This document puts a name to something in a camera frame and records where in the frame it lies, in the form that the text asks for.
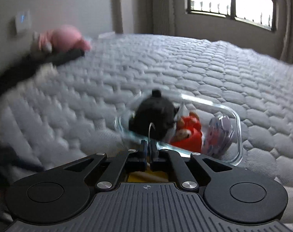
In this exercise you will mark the red plush toy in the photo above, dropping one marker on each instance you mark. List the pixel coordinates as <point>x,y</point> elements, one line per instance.
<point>188,131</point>

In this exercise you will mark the purple patterned round pouch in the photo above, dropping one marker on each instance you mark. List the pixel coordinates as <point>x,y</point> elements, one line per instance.
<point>219,134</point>

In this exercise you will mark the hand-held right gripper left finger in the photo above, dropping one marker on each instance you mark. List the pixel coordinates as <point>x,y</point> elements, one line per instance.
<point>143,156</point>

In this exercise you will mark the grey quilted mattress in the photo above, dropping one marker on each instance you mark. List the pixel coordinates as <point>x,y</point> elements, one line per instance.
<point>161,67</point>

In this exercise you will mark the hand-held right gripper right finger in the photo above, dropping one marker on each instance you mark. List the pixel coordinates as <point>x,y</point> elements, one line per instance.
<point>154,155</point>

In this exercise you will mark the white wall switch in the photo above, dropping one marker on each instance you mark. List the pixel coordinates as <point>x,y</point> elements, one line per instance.
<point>23,21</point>

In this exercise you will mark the black plush toy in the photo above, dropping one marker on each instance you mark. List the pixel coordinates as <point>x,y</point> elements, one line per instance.
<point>153,116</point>

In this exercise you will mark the dark long object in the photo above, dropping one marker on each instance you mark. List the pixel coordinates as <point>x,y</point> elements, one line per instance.
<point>62,57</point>

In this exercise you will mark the pink plush toy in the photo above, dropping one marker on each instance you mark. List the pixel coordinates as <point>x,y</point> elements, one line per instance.
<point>62,37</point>

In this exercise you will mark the clear glass container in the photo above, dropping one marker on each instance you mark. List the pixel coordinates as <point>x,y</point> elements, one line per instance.
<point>229,147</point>

